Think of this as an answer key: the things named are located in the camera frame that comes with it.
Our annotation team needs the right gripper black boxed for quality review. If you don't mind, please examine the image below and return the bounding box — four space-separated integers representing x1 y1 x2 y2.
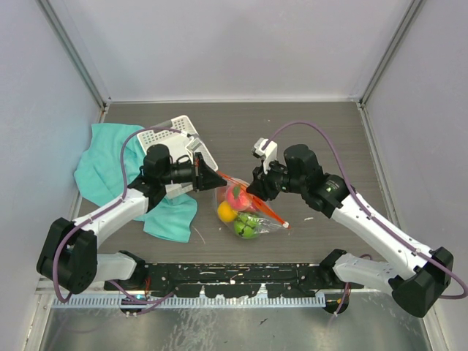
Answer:
246 156 306 201

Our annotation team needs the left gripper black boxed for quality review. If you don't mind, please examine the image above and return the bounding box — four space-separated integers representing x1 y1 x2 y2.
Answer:
159 152 227 192

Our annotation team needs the clear zip bag orange seal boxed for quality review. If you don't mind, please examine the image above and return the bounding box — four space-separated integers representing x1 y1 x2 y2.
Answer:
214 171 290 238

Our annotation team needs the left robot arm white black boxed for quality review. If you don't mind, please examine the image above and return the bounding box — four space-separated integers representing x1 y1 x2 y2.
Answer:
36 144 227 295

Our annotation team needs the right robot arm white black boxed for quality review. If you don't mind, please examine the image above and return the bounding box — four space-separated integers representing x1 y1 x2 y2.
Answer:
247 138 453 317

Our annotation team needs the brown fake kiwi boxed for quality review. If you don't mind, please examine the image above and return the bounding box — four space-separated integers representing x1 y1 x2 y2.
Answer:
216 186 227 203

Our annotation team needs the red fake apple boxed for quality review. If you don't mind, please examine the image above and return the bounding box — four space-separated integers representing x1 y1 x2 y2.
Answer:
225 184 252 211

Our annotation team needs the yellow fake lemon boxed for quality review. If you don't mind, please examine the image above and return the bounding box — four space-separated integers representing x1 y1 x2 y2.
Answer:
216 201 238 223

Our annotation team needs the green fake fruit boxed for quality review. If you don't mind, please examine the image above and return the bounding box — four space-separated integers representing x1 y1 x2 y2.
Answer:
233 213 260 239

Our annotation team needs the white perforated plastic basket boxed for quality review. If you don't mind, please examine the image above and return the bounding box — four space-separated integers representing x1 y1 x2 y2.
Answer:
136 115 218 171

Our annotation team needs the teal cloth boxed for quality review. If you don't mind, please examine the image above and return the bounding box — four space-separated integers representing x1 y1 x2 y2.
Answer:
74 123 197 243

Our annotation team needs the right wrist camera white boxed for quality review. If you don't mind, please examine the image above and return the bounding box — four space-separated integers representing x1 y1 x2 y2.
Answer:
252 137 278 174

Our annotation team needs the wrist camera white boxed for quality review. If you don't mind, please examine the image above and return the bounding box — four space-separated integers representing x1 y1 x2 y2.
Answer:
252 137 278 174
184 136 202 162

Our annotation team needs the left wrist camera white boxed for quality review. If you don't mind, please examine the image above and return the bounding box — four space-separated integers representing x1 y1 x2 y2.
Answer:
184 136 202 162

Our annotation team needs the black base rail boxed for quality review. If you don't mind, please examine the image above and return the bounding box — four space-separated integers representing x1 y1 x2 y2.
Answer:
116 263 345 298

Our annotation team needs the grey slotted cable duct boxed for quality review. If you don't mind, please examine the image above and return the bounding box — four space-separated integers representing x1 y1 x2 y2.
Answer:
52 292 326 309

